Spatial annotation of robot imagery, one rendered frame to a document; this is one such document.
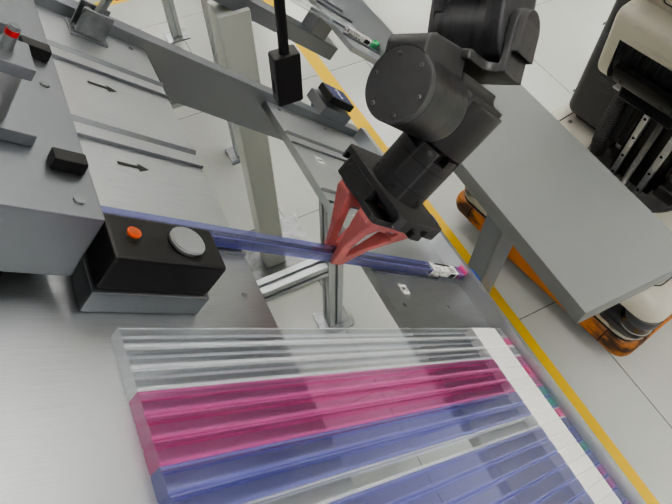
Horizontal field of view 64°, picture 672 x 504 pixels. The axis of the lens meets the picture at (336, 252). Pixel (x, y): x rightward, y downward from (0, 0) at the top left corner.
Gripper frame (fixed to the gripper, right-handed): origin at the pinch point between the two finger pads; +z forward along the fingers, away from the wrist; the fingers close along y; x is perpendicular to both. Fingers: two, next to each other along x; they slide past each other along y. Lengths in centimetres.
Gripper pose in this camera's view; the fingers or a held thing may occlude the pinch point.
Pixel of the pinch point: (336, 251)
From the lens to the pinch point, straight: 53.8
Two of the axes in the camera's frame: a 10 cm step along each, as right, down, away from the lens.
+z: -6.1, 6.6, 4.3
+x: 6.6, 1.2, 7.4
